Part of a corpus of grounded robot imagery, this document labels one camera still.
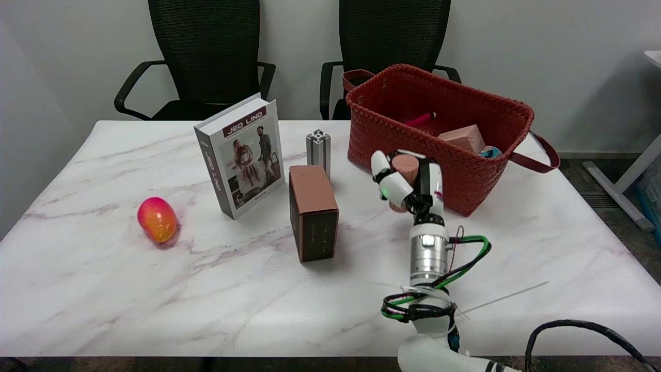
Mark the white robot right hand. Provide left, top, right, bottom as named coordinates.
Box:
left=370, top=149, right=445, bottom=226

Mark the wooden cylinder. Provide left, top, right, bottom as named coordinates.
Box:
left=388, top=154, right=420, bottom=213

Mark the brown woven storage basket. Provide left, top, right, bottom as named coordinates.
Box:
left=342, top=64, right=561, bottom=218

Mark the blue storage box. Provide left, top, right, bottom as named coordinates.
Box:
left=636, top=169, right=661, bottom=233

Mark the pink marker pen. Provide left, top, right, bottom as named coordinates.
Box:
left=404, top=112, right=437, bottom=128

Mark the pinkish wooden block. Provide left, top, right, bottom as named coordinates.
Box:
left=437, top=125, right=486, bottom=154

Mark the silver aluminium extrusion piece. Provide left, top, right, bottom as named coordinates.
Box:
left=306, top=129, right=332, bottom=179

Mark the brown rectangular box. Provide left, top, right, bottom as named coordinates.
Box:
left=288, top=165, right=340, bottom=263

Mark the hardcover book with photo cover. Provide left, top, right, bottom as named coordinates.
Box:
left=194, top=93, right=286, bottom=220

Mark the black mesh office chair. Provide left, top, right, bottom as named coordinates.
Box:
left=114, top=0, right=276, bottom=121
left=319, top=0, right=463, bottom=120

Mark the white desk with leg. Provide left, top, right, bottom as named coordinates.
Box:
left=583, top=50, right=661, bottom=232

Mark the red yellow toy mango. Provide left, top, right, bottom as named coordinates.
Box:
left=137, top=197, right=178, bottom=243

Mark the thin red wire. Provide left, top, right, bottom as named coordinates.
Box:
left=448, top=226, right=465, bottom=273

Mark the green robot cable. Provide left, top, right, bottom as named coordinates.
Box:
left=381, top=235, right=492, bottom=322

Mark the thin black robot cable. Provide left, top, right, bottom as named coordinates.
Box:
left=382, top=238, right=491, bottom=324

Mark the thick black cable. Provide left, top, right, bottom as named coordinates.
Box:
left=525, top=319, right=659, bottom=372

